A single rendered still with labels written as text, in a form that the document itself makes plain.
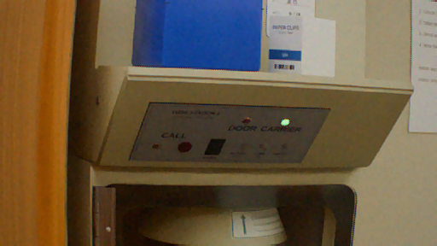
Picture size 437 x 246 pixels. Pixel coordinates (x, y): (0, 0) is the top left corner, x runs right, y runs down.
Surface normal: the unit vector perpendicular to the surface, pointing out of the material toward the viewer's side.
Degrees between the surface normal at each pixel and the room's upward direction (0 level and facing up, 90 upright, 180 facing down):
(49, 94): 90
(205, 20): 90
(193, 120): 135
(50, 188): 90
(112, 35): 90
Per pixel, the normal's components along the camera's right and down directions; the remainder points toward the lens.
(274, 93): 0.24, 0.75
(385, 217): 0.38, 0.07
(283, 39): -0.76, 0.00
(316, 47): 0.65, 0.07
